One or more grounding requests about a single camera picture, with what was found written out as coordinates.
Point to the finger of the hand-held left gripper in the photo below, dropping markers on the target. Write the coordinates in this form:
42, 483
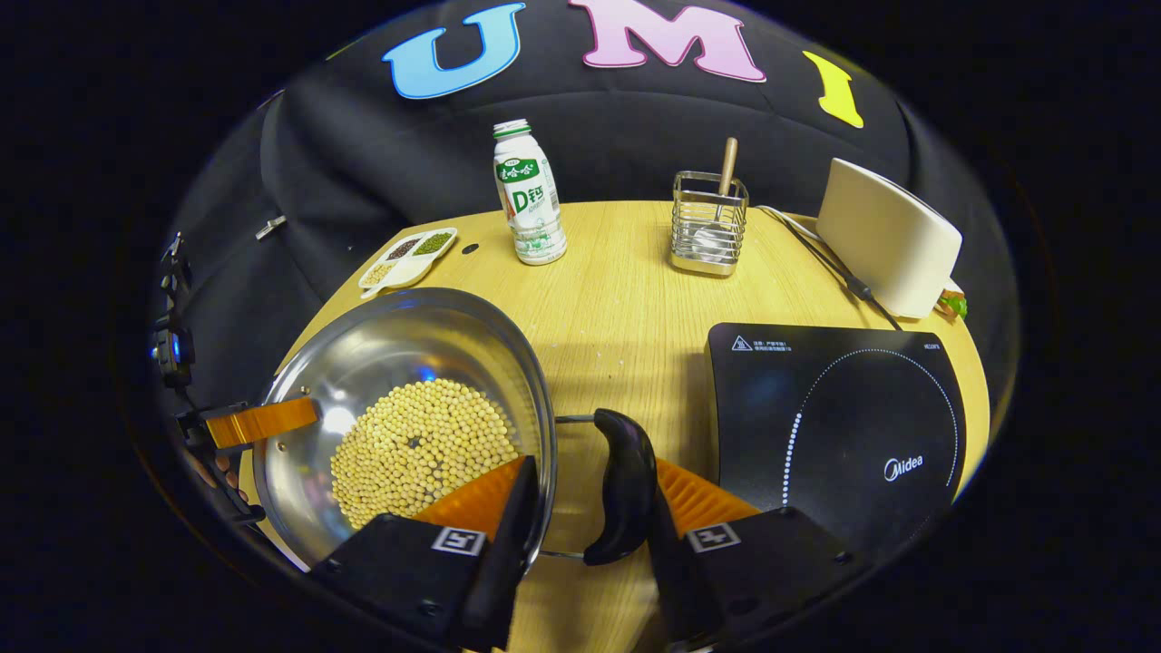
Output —
263, 420

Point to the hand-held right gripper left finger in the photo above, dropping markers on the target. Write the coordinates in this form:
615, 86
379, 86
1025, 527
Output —
508, 553

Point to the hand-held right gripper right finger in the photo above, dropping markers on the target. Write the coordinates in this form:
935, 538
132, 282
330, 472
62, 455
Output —
669, 571

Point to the stainless steel pot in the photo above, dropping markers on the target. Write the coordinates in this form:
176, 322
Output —
399, 345

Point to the black induction cooktop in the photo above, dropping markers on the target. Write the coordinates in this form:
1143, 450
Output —
843, 435

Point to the pile of soybeans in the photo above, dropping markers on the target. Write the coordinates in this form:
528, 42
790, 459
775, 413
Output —
417, 444

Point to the silver clip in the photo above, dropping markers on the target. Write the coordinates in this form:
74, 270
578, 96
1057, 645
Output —
271, 227

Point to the white divided bean dish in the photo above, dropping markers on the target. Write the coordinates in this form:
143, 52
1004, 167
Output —
408, 257

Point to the white drink bottle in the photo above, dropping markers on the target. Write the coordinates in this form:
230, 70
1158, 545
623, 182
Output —
529, 199

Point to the white toaster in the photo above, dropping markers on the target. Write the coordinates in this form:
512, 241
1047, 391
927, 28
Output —
884, 240

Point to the black backdrop cloth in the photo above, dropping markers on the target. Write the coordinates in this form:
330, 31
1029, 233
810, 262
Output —
635, 136

